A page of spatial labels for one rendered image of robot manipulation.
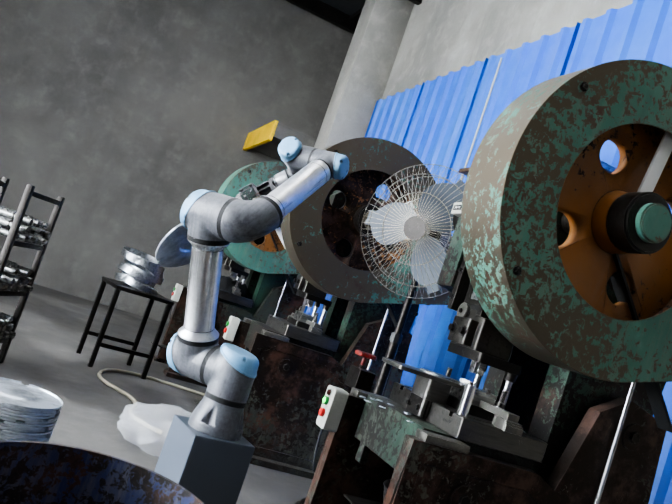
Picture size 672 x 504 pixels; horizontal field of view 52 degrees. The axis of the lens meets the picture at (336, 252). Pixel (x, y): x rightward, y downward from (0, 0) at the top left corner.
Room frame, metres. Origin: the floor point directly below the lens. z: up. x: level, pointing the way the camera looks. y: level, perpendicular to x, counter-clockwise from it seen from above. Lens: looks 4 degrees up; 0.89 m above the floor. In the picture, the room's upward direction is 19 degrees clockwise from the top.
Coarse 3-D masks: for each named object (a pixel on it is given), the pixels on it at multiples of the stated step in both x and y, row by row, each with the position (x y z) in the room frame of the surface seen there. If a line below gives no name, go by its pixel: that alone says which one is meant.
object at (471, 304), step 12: (468, 288) 2.22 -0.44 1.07; (468, 300) 2.19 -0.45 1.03; (468, 312) 2.17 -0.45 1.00; (456, 324) 2.16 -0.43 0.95; (468, 324) 2.10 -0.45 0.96; (480, 324) 2.09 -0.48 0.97; (492, 324) 2.09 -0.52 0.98; (456, 336) 2.14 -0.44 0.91; (468, 336) 2.10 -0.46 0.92; (480, 336) 2.08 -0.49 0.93; (492, 336) 2.10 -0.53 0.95; (480, 348) 2.09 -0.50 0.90; (492, 348) 2.10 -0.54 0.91; (504, 348) 2.12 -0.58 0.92; (504, 360) 2.12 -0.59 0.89
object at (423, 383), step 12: (384, 360) 2.12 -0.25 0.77; (420, 372) 2.04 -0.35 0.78; (432, 372) 2.12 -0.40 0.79; (420, 384) 2.12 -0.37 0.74; (432, 384) 2.08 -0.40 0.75; (444, 384) 2.09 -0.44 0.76; (456, 384) 2.08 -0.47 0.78; (420, 396) 2.10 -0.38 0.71; (432, 396) 2.08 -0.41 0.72; (444, 396) 2.09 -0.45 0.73; (408, 408) 2.14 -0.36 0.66; (420, 408) 2.08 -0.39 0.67
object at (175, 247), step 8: (176, 232) 2.16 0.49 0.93; (184, 232) 2.19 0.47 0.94; (168, 240) 2.17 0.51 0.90; (176, 240) 2.20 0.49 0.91; (184, 240) 2.24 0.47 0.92; (160, 248) 2.19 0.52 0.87; (168, 248) 2.22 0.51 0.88; (176, 248) 2.25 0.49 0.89; (184, 248) 2.29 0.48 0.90; (160, 256) 2.23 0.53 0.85; (168, 256) 2.26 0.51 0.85; (176, 256) 2.29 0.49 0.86; (184, 256) 2.33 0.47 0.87; (160, 264) 2.28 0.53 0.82; (168, 264) 2.31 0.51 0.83; (176, 264) 2.34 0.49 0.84; (184, 264) 2.38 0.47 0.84
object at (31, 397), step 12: (0, 384) 2.22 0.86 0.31; (12, 384) 2.27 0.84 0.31; (0, 396) 2.10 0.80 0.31; (12, 396) 2.12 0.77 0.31; (24, 396) 2.16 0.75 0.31; (36, 396) 2.23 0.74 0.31; (48, 396) 2.28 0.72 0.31; (24, 408) 2.06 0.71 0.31; (36, 408) 2.08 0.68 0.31; (48, 408) 2.14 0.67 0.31
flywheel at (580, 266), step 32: (640, 128) 1.80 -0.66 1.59; (576, 160) 1.75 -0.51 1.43; (640, 160) 1.81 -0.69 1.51; (576, 192) 1.76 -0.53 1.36; (608, 192) 1.79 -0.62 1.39; (640, 192) 1.71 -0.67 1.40; (576, 224) 1.77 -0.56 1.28; (608, 224) 1.73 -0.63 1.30; (640, 224) 1.67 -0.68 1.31; (576, 256) 1.78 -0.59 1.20; (608, 256) 1.81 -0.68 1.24; (640, 256) 1.84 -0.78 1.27; (576, 288) 1.79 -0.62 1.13; (640, 288) 1.86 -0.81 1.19
